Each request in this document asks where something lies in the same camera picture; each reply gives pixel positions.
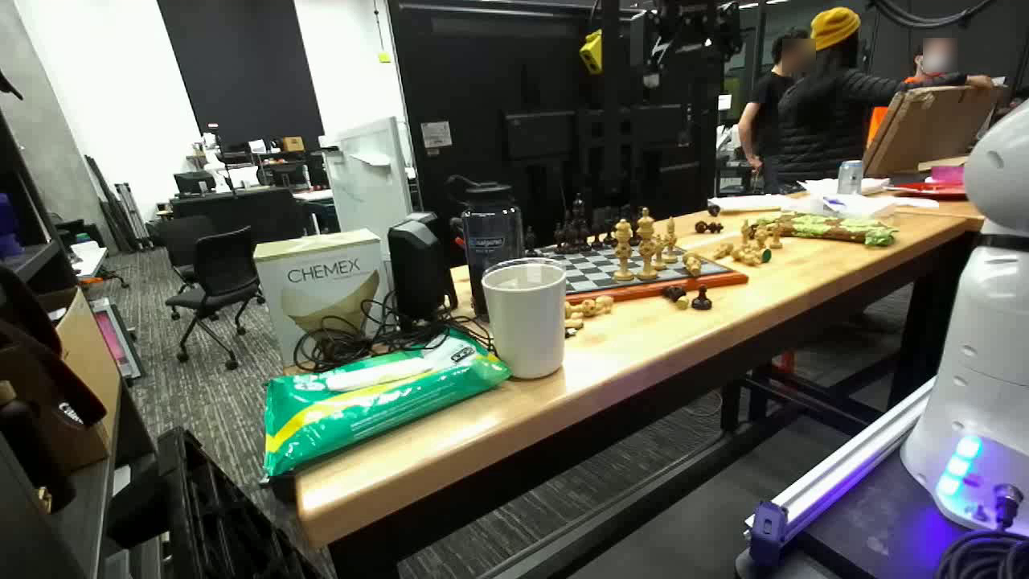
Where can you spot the aluminium rail with blue bracket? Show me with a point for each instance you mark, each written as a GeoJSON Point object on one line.
{"type": "Point", "coordinates": [830, 483]}

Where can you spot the pink and white flat box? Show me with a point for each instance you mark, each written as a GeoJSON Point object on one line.
{"type": "Point", "coordinates": [117, 339]}

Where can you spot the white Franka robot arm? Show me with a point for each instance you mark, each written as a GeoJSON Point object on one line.
{"type": "Point", "coordinates": [981, 355]}

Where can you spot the white paper sheet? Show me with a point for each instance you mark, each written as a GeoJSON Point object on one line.
{"type": "Point", "coordinates": [846, 199]}

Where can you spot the dark glass jar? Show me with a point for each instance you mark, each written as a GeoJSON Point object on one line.
{"type": "Point", "coordinates": [490, 241]}

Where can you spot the black partition panel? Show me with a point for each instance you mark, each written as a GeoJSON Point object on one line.
{"type": "Point", "coordinates": [536, 107]}

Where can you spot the red plate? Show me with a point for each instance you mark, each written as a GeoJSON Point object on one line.
{"type": "Point", "coordinates": [932, 186]}

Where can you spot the black coffee grinder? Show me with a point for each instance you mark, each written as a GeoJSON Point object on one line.
{"type": "Point", "coordinates": [416, 268]}

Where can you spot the white plastic cup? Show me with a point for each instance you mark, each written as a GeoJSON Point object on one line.
{"type": "Point", "coordinates": [527, 322]}

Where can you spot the chess board with brown frame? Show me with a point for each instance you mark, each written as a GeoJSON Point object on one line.
{"type": "Point", "coordinates": [598, 272]}

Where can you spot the black office chair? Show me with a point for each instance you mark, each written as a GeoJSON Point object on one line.
{"type": "Point", "coordinates": [219, 273]}

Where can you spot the black plastic crate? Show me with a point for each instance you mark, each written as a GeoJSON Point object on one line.
{"type": "Point", "coordinates": [215, 514]}

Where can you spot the white board panel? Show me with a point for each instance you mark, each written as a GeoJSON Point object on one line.
{"type": "Point", "coordinates": [371, 180]}

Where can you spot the white Chemex box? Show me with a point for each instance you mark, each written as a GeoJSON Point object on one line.
{"type": "Point", "coordinates": [318, 281]}

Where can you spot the person with yellow beanie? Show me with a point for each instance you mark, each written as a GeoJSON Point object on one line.
{"type": "Point", "coordinates": [826, 107]}

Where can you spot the yellow triangular flag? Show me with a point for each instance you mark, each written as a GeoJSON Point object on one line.
{"type": "Point", "coordinates": [594, 53]}

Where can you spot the dark wooden chess piece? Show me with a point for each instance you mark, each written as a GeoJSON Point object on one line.
{"type": "Point", "coordinates": [703, 301]}
{"type": "Point", "coordinates": [678, 292]}
{"type": "Point", "coordinates": [581, 225]}
{"type": "Point", "coordinates": [708, 225]}

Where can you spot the brown cardboard box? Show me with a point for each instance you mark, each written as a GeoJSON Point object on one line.
{"type": "Point", "coordinates": [933, 129]}

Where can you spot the green and brown leafy mat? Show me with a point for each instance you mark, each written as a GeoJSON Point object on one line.
{"type": "Point", "coordinates": [875, 233]}
{"type": "Point", "coordinates": [820, 225]}

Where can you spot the person in black shirt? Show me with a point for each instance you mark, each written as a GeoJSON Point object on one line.
{"type": "Point", "coordinates": [766, 112]}

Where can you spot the person with face mask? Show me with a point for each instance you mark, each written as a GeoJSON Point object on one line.
{"type": "Point", "coordinates": [933, 66]}

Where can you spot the clear plastic cup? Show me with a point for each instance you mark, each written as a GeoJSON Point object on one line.
{"type": "Point", "coordinates": [849, 179]}

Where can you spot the green wipes bag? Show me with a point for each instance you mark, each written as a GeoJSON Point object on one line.
{"type": "Point", "coordinates": [375, 399]}

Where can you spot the dark office desk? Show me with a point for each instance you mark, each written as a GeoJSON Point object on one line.
{"type": "Point", "coordinates": [251, 209]}

